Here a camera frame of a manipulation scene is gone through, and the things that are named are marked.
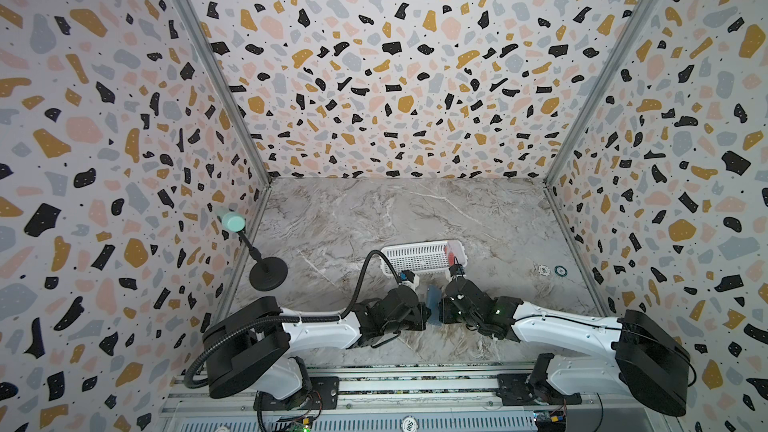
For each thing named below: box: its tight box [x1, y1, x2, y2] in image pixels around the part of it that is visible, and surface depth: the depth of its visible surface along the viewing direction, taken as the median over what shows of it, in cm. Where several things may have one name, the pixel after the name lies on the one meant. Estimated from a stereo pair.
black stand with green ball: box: [222, 212, 289, 292], surface depth 94 cm
